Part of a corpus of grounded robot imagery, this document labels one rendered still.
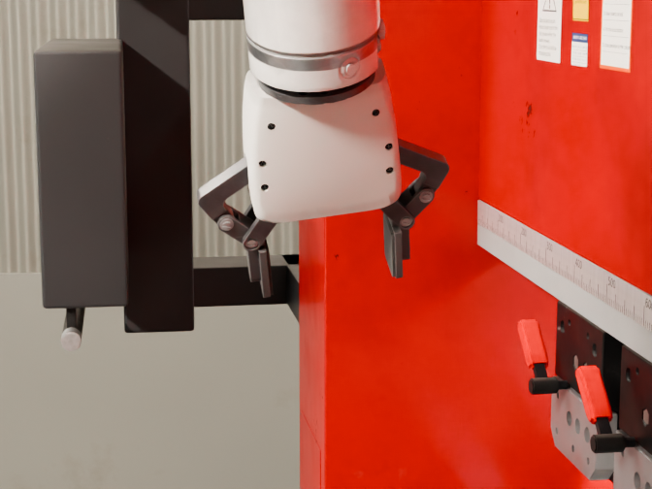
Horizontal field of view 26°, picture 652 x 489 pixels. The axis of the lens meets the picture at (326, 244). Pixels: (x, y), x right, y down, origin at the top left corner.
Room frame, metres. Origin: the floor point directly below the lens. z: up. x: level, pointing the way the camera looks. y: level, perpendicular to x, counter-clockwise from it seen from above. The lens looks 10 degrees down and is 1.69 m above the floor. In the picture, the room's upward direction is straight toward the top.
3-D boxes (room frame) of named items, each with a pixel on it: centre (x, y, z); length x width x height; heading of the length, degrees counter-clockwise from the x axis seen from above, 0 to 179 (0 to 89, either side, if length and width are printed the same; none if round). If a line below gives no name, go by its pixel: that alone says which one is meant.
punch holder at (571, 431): (1.48, -0.31, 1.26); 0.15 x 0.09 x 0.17; 9
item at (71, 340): (2.23, 0.40, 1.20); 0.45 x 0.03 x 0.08; 8
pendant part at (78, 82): (2.16, 0.37, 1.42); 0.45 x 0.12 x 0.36; 8
